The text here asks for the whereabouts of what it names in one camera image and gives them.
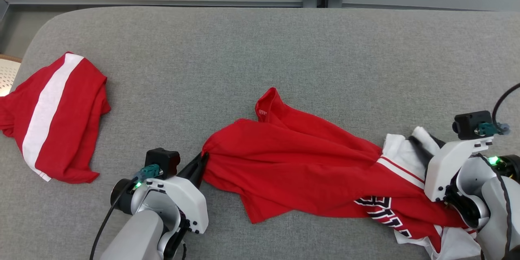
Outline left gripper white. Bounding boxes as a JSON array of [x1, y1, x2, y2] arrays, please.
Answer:
[[110, 153, 210, 259]]

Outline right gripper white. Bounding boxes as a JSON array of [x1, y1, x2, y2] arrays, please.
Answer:
[[408, 134, 520, 228]]

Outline red white basketball jersey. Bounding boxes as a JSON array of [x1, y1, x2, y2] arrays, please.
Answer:
[[201, 87, 482, 260]]

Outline red shorts with white stripe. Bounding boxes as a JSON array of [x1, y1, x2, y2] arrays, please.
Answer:
[[0, 52, 111, 184]]

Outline cream perforated laundry basket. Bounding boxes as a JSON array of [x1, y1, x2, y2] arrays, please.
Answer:
[[0, 54, 23, 97]]

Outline left cable with teal connector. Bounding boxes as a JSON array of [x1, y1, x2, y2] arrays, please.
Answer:
[[89, 164, 161, 260]]

